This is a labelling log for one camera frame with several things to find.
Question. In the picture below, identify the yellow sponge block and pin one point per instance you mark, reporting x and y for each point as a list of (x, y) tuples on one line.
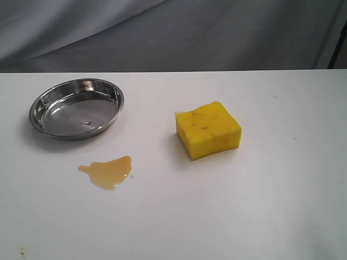
[(207, 130)]

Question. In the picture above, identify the amber liquid spill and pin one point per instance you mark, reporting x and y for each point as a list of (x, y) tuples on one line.
[(107, 175)]

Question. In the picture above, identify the round steel dish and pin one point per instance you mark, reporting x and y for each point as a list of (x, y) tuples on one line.
[(77, 109)]

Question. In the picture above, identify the grey backdrop cloth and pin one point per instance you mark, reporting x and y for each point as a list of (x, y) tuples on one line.
[(168, 36)]

